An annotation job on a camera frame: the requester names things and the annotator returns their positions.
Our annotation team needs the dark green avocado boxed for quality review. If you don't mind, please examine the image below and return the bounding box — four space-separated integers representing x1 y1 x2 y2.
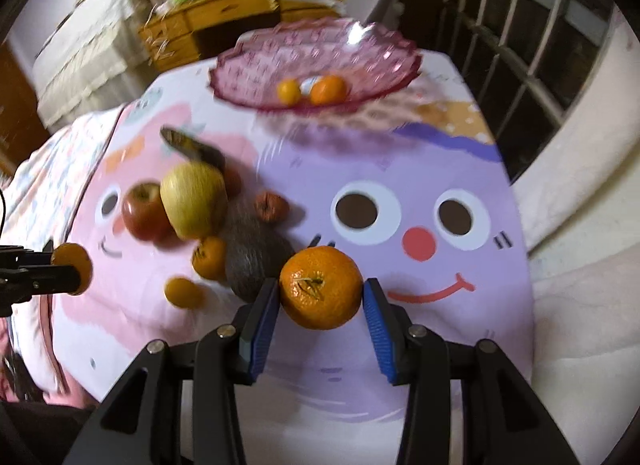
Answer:
221 203 295 303

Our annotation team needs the small orange kumquat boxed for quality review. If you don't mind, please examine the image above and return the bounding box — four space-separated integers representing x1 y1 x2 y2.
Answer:
277 78 303 108

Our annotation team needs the small dark red fruit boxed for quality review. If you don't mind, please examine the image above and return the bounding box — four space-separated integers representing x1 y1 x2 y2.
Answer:
254 191 290 225

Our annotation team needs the yellow pear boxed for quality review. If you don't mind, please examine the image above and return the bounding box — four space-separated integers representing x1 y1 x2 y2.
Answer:
160 162 228 240

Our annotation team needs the cartoon monster printed cloth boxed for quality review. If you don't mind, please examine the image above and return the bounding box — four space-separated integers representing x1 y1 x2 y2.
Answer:
8 47 535 465

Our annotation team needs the white curtain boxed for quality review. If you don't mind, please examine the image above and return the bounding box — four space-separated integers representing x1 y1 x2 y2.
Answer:
513 14 639 464

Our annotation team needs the orange mandarin with leaf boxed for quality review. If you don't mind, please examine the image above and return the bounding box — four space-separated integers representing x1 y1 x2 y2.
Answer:
280 246 363 331

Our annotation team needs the pink glass fruit plate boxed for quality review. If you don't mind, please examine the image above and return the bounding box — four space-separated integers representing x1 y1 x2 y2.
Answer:
209 18 422 115

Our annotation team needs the dark overripe banana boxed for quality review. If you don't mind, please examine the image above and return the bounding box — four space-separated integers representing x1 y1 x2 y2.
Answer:
160 126 226 172

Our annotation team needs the small round orange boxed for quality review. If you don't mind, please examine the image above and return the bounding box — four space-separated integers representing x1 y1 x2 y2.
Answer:
51 243 93 295

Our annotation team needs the large orange mandarin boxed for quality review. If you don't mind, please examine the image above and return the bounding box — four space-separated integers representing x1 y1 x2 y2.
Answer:
309 74 349 106

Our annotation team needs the small orange mandarin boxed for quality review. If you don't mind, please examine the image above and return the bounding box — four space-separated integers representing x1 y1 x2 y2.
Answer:
192 237 227 282

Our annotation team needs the wooden desk with drawers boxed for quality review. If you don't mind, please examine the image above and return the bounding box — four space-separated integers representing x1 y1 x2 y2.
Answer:
138 0 336 72

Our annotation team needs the red apple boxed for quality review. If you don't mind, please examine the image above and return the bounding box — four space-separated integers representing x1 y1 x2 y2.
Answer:
122 181 171 242

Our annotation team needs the metal window grille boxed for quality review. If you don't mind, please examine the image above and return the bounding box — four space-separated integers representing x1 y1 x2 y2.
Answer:
424 0 614 178

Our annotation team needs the brown wooden door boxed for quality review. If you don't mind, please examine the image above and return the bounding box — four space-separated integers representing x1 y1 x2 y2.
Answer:
0 42 50 176

